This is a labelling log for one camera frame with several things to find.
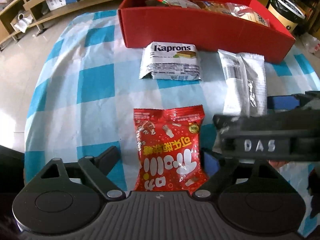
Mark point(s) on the white Kaprons wafer pack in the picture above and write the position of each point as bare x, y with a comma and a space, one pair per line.
170, 61

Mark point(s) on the yellow trash bin black liner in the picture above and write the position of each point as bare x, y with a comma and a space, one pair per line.
287, 13

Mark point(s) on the steamed cake pack in box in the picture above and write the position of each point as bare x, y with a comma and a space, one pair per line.
247, 13

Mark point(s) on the red Trolli gummy bag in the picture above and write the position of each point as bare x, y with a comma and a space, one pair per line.
168, 144

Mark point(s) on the white plastic bag on floor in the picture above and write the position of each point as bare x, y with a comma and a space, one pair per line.
310, 43

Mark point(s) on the silver white snack pouch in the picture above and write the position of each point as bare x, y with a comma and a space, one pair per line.
245, 78

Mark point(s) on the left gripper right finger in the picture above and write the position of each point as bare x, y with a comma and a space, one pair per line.
221, 172

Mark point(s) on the orange snack bag in box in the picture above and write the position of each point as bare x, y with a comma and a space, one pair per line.
214, 7

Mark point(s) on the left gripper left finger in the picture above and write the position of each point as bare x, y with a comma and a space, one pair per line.
96, 169

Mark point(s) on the red cardboard box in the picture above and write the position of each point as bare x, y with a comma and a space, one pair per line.
210, 31

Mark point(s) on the blue white checkered tablecloth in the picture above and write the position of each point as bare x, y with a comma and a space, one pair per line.
88, 88

